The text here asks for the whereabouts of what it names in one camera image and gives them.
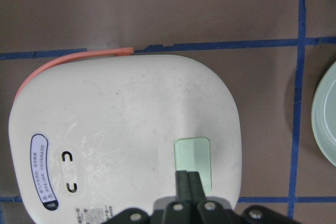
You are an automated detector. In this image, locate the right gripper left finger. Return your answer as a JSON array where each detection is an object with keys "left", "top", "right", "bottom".
[{"left": 162, "top": 171, "right": 192, "bottom": 224}]

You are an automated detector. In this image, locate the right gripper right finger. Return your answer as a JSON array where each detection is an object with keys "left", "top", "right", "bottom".
[{"left": 187, "top": 172, "right": 231, "bottom": 223}]

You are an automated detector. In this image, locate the white rice cooker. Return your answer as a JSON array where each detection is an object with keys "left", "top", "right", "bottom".
[{"left": 8, "top": 49, "right": 242, "bottom": 223}]

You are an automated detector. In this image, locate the right green plate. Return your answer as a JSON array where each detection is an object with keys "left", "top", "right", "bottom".
[{"left": 311, "top": 64, "right": 335, "bottom": 165}]

